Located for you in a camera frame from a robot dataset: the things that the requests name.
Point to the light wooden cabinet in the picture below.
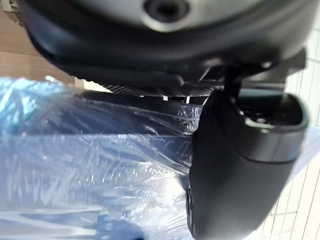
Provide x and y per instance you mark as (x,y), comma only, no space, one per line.
(15,62)

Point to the plastic-wrapped black office chair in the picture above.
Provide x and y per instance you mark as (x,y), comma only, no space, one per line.
(87,155)

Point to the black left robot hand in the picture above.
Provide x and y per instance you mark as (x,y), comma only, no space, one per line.
(155,50)

